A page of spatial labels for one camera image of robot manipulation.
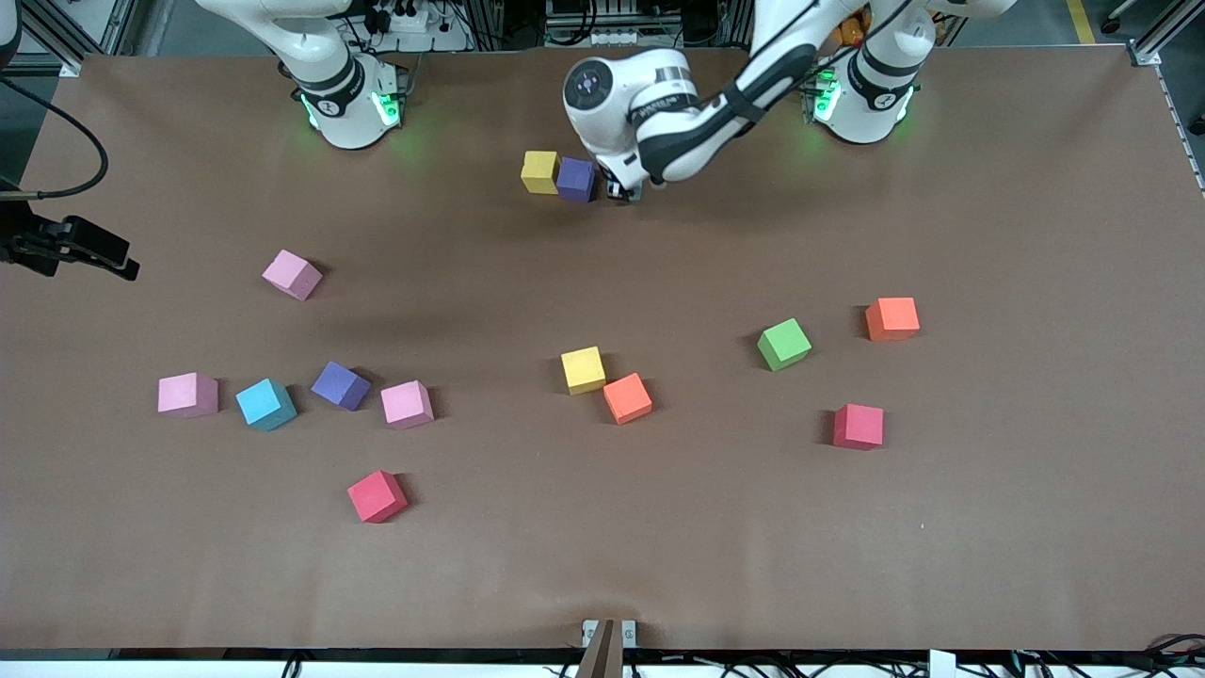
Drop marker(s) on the cyan foam cube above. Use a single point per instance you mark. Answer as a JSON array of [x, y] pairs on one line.
[[265, 406]]

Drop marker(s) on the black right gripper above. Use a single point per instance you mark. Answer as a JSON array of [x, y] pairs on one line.
[[25, 239]]

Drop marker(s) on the purple foam cube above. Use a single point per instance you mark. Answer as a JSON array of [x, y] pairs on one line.
[[574, 181], [340, 387]]

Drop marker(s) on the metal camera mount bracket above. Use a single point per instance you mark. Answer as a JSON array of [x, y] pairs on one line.
[[608, 650]]

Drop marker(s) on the brown paper table cover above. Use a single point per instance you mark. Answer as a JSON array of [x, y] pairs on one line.
[[659, 527]]

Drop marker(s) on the pink foam cube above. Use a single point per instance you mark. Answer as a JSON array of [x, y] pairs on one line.
[[292, 276], [407, 406], [187, 395]]

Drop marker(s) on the grey electronics box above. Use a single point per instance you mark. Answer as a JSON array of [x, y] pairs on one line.
[[598, 36]]

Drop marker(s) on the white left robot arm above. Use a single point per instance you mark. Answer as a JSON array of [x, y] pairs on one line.
[[617, 113]]

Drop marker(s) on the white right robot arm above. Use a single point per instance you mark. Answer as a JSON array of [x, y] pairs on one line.
[[348, 113]]

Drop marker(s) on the orange foam cube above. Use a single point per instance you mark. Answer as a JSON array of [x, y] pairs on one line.
[[891, 319], [627, 399]]

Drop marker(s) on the white power strip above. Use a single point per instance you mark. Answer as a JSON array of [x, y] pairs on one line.
[[442, 40]]

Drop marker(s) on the yellow foam cube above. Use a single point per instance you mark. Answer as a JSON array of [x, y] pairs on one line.
[[584, 371], [539, 172]]

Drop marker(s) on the pile of orange packets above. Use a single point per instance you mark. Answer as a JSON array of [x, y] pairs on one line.
[[852, 30]]

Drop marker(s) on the red foam cube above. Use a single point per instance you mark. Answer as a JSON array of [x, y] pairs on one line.
[[859, 427], [377, 497]]

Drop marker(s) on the aluminium frame rail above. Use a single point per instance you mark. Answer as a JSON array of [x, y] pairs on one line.
[[1167, 24], [66, 52]]

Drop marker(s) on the green foam cube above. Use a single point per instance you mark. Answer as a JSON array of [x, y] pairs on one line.
[[784, 346]]

